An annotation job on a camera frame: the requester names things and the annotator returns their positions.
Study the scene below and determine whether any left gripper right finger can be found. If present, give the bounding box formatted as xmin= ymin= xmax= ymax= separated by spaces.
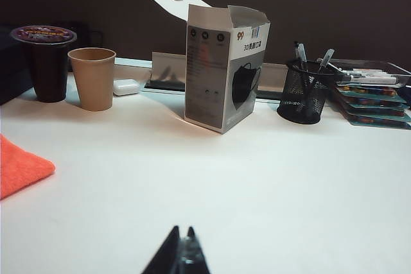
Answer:
xmin=181 ymin=225 xmax=211 ymax=274

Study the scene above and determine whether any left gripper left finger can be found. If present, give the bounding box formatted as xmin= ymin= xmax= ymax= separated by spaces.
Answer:
xmin=141 ymin=225 xmax=181 ymax=274

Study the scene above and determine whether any letter magnet blister pack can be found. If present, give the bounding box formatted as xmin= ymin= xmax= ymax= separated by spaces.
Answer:
xmin=344 ymin=106 xmax=411 ymax=120
xmin=334 ymin=84 xmax=409 ymax=99
xmin=348 ymin=116 xmax=411 ymax=131
xmin=339 ymin=95 xmax=411 ymax=110

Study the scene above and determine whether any orange cloth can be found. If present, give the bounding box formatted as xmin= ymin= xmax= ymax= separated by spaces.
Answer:
xmin=0 ymin=133 xmax=57 ymax=201

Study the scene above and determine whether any white earbuds case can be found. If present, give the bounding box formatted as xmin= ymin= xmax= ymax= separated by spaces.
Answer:
xmin=112 ymin=78 xmax=141 ymax=97

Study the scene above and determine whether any grey face mask box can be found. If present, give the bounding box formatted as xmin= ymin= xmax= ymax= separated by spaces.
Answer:
xmin=150 ymin=0 xmax=272 ymax=135

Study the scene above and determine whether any brown paper cup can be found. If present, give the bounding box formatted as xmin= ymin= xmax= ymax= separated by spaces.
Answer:
xmin=67 ymin=47 xmax=117 ymax=112

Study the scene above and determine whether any black mesh pen holder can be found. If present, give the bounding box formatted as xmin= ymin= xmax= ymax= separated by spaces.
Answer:
xmin=276 ymin=58 xmax=337 ymax=125

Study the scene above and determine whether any dark lidded plastic cup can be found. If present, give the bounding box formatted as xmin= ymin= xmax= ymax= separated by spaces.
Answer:
xmin=10 ymin=25 xmax=78 ymax=103

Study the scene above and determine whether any grey capped pen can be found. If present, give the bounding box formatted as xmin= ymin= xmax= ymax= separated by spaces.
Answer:
xmin=297 ymin=44 xmax=310 ymax=71
xmin=293 ymin=41 xmax=303 ymax=70
xmin=317 ymin=48 xmax=336 ymax=73

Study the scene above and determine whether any white marker pen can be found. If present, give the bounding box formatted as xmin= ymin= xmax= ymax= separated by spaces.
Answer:
xmin=345 ymin=70 xmax=399 ymax=85

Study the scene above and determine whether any brown desk partition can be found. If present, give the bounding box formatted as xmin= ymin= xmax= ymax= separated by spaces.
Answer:
xmin=0 ymin=0 xmax=411 ymax=67

